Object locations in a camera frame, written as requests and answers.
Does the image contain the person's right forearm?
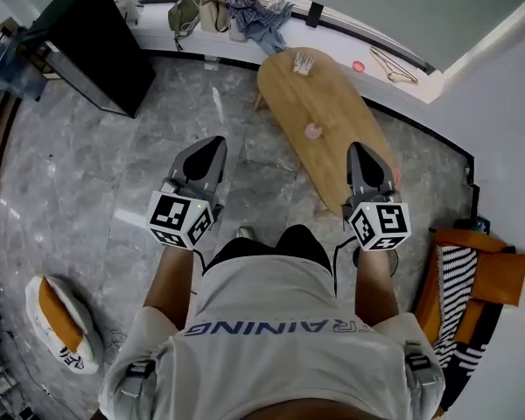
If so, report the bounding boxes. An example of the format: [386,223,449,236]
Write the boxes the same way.
[353,246,403,326]

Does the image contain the person's white t-shirt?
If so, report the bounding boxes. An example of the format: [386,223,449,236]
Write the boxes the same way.
[98,251,447,420]

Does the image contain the blue plaid shirt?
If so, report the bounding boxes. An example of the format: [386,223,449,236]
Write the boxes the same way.
[225,0,285,43]

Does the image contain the black ledge bracket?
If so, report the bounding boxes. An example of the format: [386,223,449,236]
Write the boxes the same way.
[305,2,325,29]

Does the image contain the black white striped blanket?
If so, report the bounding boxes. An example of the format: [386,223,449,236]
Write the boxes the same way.
[431,244,487,372]

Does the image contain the white bag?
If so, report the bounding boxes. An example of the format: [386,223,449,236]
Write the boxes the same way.
[119,0,144,28]

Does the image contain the oval wooden coffee table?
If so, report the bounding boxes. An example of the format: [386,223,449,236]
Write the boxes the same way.
[253,46,402,218]

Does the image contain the white and orange cushion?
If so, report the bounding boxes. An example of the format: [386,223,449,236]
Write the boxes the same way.
[24,274,104,375]

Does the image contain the grey shoulder strap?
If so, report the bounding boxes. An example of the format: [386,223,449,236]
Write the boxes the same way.
[120,359,157,400]
[404,340,438,387]

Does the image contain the wooden clothes hanger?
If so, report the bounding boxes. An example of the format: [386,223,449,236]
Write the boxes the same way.
[368,45,421,86]

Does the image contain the black cabinet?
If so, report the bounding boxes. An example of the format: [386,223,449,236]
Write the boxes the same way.
[24,0,158,120]

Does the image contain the orange pillow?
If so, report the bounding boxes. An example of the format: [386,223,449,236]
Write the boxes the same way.
[469,251,525,308]

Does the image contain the blue glass tank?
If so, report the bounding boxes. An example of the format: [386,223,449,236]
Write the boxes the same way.
[0,15,50,101]

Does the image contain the olive green bag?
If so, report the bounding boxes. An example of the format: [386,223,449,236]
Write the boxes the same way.
[167,0,205,41]

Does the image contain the orange armchair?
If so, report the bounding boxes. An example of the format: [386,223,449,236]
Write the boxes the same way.
[413,227,525,413]

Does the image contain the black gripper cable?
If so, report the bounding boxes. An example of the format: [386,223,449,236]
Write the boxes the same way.
[191,248,207,297]
[331,236,358,298]

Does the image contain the person's left forearm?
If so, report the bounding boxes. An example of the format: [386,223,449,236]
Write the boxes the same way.
[142,245,203,337]

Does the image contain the printed paper card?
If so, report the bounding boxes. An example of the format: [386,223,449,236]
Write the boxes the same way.
[292,52,317,76]

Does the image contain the beige tote bag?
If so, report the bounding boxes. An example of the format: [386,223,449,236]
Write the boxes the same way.
[199,0,233,34]

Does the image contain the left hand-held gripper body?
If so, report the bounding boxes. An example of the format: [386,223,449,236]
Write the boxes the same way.
[145,136,228,252]

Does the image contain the grey-blue cloth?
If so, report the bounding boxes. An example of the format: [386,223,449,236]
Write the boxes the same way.
[244,0,297,56]

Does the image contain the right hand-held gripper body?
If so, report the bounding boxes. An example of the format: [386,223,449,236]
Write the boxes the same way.
[340,141,412,252]

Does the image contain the person's black shorts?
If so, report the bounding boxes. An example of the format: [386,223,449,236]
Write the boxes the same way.
[203,224,334,275]

